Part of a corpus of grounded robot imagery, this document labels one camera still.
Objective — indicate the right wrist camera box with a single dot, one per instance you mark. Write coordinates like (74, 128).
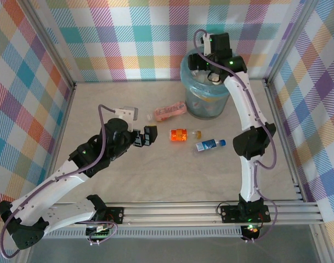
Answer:
(207, 46)

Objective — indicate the small amber bottle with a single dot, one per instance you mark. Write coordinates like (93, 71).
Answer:
(198, 134)

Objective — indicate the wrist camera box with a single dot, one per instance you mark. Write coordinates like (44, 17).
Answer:
(125, 112)
(207, 46)

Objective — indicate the controller circuit board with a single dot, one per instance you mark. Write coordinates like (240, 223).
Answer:
(250, 228)
(98, 235)

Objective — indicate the blue trash bin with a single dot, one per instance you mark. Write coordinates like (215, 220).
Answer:
(205, 108)

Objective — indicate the aluminium frame post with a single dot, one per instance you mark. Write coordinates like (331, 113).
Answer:
(289, 41)
(50, 43)

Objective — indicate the pink label bottle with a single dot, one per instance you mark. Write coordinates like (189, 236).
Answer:
(169, 111)

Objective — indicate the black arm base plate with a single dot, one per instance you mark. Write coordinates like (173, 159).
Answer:
(228, 213)
(118, 213)

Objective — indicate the orange label bottle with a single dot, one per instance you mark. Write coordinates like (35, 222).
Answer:
(179, 135)

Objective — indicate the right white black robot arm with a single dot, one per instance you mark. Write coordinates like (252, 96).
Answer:
(246, 109)

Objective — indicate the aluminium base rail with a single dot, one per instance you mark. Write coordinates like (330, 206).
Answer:
(169, 216)

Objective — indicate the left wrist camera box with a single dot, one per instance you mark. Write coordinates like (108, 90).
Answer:
(125, 112)

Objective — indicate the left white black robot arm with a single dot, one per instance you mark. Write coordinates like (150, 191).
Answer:
(46, 189)

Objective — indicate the blue plastic bin liner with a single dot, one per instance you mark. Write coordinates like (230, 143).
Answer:
(184, 79)

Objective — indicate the blue label blue cap bottle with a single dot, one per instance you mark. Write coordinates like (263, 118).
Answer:
(209, 144)

